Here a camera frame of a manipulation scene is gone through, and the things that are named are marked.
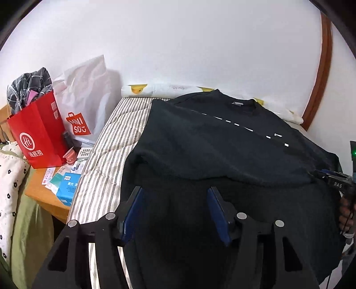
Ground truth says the blue and white box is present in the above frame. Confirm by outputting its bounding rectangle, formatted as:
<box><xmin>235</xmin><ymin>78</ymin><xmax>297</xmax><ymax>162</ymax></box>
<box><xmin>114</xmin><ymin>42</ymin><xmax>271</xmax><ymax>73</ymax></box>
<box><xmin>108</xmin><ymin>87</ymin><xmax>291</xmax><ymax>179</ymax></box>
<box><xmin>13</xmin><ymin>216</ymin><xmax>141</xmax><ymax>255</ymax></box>
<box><xmin>57</xmin><ymin>172</ymin><xmax>81</xmax><ymax>207</ymax></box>

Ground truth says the black sweatshirt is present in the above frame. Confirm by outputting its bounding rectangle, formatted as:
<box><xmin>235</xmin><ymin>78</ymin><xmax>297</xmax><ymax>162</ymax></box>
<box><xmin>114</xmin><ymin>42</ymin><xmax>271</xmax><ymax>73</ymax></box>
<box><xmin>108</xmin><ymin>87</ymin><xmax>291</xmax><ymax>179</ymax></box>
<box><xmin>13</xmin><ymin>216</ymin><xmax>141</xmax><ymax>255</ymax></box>
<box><xmin>120</xmin><ymin>89</ymin><xmax>348</xmax><ymax>289</ymax></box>

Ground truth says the white plastic shopping bag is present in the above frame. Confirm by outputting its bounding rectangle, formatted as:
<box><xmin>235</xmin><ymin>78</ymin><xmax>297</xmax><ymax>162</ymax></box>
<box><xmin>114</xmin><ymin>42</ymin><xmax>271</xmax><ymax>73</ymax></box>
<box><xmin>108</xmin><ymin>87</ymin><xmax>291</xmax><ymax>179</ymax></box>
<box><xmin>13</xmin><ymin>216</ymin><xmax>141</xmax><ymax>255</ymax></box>
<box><xmin>53</xmin><ymin>55</ymin><xmax>123</xmax><ymax>148</ymax></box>

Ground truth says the brown wooden door frame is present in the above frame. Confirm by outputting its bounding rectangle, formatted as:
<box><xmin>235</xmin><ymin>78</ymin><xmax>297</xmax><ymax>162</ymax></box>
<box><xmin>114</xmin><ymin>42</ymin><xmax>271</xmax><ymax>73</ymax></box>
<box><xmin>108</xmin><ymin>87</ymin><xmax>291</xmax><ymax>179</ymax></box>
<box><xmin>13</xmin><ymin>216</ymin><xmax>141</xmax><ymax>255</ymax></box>
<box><xmin>302</xmin><ymin>12</ymin><xmax>333</xmax><ymax>131</ymax></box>

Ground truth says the teal packet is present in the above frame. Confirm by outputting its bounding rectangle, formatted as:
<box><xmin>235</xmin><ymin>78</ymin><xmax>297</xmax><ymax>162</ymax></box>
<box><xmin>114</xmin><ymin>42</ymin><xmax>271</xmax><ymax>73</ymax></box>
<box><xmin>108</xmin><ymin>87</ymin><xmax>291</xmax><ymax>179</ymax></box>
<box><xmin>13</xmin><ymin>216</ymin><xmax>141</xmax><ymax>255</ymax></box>
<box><xmin>46</xmin><ymin>167</ymin><xmax>67</xmax><ymax>193</ymax></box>

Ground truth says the white floral quilt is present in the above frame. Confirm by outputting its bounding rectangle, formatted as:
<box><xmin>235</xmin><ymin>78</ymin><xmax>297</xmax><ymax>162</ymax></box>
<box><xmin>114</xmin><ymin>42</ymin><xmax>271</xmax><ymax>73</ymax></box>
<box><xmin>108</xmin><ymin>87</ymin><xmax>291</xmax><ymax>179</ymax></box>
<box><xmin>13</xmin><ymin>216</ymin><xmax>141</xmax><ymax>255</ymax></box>
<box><xmin>0</xmin><ymin>142</ymin><xmax>30</xmax><ymax>262</ymax></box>

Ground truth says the striped bed mattress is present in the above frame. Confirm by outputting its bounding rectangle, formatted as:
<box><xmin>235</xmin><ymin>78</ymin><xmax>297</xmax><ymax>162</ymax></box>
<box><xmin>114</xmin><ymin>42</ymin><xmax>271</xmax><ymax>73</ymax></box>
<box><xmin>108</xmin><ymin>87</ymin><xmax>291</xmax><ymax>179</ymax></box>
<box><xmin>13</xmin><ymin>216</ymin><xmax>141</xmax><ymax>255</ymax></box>
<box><xmin>67</xmin><ymin>97</ymin><xmax>342</xmax><ymax>289</ymax></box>

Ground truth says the white duck-print bed bumper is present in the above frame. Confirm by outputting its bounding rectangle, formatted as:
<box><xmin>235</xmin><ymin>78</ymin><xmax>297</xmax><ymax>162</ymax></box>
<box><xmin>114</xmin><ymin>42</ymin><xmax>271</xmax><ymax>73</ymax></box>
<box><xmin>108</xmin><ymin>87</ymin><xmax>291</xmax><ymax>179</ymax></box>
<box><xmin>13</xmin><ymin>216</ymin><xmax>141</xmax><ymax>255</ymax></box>
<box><xmin>120</xmin><ymin>83</ymin><xmax>303</xmax><ymax>125</ymax></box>

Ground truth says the wooden nightstand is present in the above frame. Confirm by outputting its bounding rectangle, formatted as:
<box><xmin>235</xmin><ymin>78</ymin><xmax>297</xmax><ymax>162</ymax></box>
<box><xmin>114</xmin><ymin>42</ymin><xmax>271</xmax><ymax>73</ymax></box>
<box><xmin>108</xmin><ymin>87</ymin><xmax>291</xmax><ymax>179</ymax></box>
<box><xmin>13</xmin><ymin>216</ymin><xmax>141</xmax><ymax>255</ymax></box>
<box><xmin>0</xmin><ymin>106</ymin><xmax>92</xmax><ymax>223</ymax></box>

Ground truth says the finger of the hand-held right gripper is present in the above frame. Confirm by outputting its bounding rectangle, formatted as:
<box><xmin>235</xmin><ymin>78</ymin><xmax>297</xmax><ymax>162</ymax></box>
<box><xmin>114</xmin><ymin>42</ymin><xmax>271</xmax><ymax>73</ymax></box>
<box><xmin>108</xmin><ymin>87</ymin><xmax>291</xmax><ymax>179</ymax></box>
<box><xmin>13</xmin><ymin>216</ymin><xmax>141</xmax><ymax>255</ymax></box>
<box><xmin>313</xmin><ymin>168</ymin><xmax>347</xmax><ymax>184</ymax></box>

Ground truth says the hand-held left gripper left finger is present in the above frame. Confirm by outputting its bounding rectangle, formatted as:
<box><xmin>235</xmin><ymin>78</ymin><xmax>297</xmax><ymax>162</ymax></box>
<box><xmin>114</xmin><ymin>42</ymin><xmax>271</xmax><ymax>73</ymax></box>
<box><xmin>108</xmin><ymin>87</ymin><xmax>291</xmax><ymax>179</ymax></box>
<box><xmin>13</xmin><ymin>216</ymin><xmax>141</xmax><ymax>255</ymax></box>
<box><xmin>32</xmin><ymin>186</ymin><xmax>146</xmax><ymax>289</ymax></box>

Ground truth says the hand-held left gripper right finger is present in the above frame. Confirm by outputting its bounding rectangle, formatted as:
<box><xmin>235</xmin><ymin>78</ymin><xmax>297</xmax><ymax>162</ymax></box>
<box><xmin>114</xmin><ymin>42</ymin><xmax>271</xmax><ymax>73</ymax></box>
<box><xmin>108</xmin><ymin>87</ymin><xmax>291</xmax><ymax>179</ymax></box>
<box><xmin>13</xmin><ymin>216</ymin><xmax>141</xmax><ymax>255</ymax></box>
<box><xmin>206</xmin><ymin>187</ymin><xmax>320</xmax><ymax>289</ymax></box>

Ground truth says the red paper bag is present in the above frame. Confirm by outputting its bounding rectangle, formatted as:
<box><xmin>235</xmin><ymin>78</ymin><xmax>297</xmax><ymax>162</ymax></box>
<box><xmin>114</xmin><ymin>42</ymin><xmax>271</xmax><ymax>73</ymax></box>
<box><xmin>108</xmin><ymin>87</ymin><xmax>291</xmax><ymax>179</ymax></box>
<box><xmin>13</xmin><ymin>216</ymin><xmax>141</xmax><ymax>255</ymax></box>
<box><xmin>7</xmin><ymin>90</ymin><xmax>70</xmax><ymax>169</ymax></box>

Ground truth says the grey plaid cloth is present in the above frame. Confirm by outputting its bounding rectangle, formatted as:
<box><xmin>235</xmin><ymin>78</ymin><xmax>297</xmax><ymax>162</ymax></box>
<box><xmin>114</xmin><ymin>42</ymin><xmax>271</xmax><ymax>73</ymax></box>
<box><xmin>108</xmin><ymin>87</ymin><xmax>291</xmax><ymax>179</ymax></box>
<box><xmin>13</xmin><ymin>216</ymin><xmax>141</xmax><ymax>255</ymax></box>
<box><xmin>7</xmin><ymin>67</ymin><xmax>53</xmax><ymax>114</ymax></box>

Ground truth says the person's right hand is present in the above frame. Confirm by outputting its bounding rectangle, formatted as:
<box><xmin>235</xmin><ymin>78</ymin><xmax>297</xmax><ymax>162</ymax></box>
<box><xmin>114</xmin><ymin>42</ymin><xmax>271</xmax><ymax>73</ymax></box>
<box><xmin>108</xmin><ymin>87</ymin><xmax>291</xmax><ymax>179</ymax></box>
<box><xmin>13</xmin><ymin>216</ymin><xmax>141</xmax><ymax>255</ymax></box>
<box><xmin>338</xmin><ymin>195</ymin><xmax>356</xmax><ymax>237</ymax></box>

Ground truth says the green blanket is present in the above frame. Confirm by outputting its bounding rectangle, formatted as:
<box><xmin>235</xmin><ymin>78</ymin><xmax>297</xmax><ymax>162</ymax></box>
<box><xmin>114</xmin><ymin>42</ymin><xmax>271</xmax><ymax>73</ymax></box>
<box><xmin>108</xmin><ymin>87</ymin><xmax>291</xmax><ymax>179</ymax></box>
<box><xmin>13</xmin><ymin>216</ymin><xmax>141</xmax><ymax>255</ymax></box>
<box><xmin>11</xmin><ymin>167</ymin><xmax>55</xmax><ymax>289</ymax></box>

